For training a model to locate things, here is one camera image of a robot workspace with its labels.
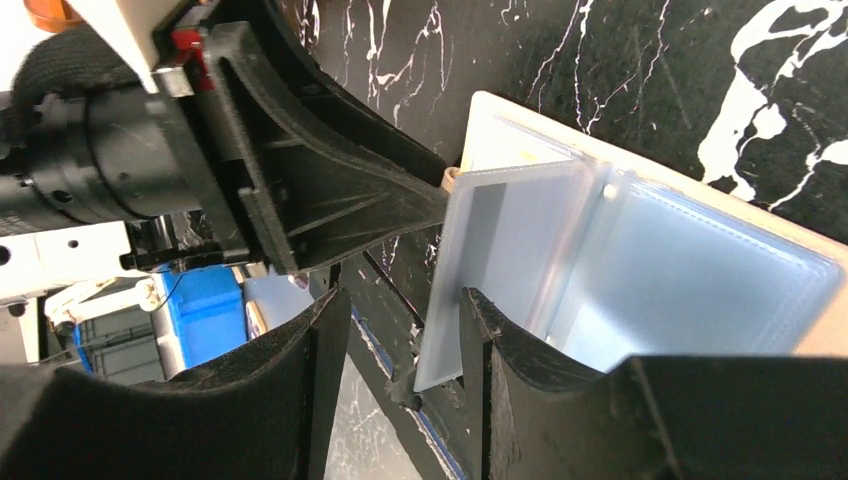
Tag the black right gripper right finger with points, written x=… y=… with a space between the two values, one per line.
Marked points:
x=535 y=413

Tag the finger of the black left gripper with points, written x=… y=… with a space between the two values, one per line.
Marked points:
x=320 y=176

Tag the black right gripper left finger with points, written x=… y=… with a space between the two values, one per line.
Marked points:
x=265 y=410

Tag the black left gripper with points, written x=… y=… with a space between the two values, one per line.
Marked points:
x=83 y=143

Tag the beige leather card holder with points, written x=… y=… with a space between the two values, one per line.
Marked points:
x=602 y=253

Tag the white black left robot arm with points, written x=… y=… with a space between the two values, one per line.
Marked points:
x=35 y=263

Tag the blue plastic bin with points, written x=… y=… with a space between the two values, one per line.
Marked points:
x=207 y=312

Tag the orange wooden shelf rack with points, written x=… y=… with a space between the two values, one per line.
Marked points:
x=53 y=16

